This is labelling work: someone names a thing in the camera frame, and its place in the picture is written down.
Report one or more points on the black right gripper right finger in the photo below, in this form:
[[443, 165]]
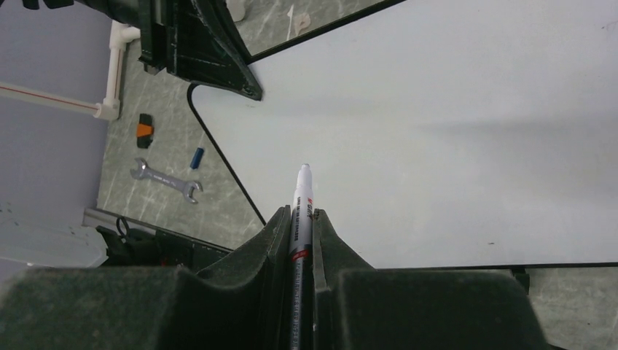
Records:
[[357, 306]]

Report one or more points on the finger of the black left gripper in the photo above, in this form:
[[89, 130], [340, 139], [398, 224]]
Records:
[[205, 48]]

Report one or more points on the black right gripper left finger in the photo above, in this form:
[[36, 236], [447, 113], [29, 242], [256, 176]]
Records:
[[234, 303]]

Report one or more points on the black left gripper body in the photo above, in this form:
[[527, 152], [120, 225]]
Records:
[[151, 17]]

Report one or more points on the blue marker cap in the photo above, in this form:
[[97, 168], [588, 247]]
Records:
[[196, 159]]

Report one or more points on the white whiteboard black frame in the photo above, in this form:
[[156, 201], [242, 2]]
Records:
[[442, 133]]

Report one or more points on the orange black small tool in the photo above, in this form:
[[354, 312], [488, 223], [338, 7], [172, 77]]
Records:
[[144, 131]]

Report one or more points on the silver open-end wrench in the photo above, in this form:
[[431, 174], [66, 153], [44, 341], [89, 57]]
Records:
[[186, 188]]

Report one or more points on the white pvc pipe frame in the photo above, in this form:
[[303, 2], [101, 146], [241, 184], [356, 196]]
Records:
[[63, 62]]

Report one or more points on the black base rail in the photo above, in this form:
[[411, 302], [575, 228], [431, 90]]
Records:
[[130, 242]]

